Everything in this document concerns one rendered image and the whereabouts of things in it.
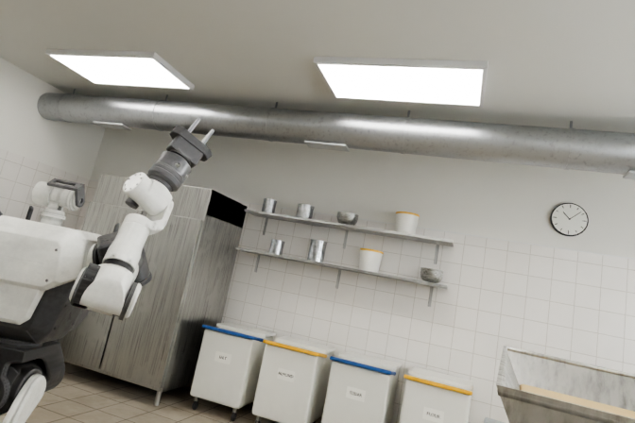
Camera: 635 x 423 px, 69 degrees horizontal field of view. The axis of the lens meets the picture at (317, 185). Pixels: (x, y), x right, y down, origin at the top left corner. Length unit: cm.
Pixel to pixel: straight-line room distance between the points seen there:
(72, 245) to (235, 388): 344
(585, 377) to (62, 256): 118
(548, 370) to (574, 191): 416
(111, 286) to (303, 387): 342
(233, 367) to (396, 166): 259
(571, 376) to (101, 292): 91
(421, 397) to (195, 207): 267
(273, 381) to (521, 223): 276
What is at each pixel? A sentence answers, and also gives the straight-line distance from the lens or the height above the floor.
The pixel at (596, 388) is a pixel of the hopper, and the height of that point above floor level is 129.
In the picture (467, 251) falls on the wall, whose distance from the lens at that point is 481.
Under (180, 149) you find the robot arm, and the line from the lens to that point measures 126.
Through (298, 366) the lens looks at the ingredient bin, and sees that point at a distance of 437.
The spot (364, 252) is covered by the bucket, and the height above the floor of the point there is 173.
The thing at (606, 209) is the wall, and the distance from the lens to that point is 505.
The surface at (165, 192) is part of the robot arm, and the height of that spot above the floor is 151.
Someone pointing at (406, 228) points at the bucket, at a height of 204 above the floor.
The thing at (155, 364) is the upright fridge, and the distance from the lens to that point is 473.
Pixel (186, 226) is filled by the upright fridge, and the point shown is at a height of 165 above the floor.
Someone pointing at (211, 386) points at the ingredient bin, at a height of 25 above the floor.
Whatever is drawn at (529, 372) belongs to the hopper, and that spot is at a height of 129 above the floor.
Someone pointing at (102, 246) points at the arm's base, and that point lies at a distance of 134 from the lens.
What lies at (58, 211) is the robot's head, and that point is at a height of 142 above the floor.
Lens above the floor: 137
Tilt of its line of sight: 12 degrees up
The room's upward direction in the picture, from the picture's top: 11 degrees clockwise
